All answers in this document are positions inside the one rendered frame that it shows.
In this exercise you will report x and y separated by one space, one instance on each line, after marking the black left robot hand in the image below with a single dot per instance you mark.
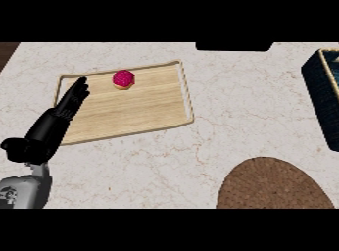
46 130

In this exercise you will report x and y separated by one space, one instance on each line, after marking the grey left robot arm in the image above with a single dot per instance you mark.
19 192

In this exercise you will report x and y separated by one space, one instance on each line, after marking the brown woven oval placemat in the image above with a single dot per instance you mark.
272 186

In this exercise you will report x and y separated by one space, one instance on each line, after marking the dark blue wicker basket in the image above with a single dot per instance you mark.
327 98

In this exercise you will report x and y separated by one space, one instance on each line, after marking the pale wooden tray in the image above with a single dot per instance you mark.
129 104

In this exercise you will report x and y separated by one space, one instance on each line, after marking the pink frosted cupcake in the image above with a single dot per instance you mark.
123 79

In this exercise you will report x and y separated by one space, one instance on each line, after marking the black appliance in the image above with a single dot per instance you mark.
234 46

